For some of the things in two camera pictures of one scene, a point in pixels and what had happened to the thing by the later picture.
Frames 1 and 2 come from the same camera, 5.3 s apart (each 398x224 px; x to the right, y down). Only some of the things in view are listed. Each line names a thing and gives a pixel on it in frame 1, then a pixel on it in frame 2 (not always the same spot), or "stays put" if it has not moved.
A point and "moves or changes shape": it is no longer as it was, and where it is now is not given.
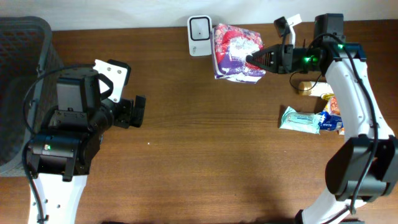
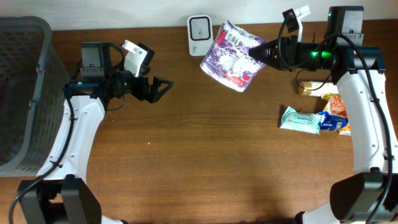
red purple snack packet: (230, 46) moves or changes shape
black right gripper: (288, 58) stays put
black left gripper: (125, 112) to (145, 89)
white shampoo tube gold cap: (314, 88) stays put
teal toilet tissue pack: (293, 120) stays put
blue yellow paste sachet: (328, 121) stays put
